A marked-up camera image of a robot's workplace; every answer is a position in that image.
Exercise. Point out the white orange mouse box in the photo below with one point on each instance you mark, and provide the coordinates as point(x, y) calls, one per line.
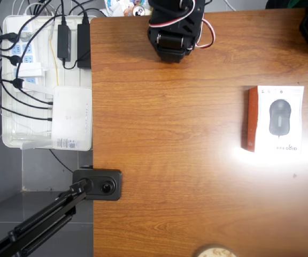
point(279, 120)

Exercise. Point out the black stand clamp base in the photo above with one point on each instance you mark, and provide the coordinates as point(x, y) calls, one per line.
point(108, 187)

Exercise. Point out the white router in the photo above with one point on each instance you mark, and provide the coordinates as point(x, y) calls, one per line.
point(71, 117)

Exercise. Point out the wide black power adapter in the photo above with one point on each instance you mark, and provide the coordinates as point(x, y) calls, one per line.
point(84, 45)

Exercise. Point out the drink can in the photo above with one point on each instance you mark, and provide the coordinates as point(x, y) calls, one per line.
point(139, 10)

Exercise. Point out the white plastic tray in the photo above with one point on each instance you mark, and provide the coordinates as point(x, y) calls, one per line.
point(44, 80)

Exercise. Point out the slim black power adapter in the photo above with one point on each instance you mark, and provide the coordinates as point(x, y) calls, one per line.
point(64, 42)

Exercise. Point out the white plastic bag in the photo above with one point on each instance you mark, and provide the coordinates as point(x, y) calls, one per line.
point(116, 8)

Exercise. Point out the white charger plug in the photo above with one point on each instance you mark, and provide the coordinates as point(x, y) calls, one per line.
point(31, 70)

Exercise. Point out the round wooden coaster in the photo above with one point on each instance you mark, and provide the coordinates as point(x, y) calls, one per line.
point(215, 251)

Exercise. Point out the black power plug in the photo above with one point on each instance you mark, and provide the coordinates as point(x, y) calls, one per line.
point(15, 60)
point(18, 83)
point(9, 37)

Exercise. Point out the white power strip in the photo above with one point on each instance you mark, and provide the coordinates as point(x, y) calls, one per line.
point(27, 51)

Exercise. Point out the green table clamp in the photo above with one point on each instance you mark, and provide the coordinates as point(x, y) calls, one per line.
point(306, 3)

